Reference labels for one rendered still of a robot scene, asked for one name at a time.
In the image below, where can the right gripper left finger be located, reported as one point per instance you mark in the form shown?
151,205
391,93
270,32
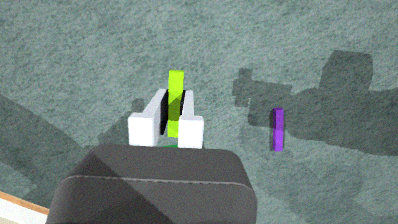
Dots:
145,128

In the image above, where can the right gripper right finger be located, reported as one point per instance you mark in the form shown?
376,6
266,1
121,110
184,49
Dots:
190,133

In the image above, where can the purple rod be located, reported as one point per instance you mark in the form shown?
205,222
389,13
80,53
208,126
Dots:
278,128

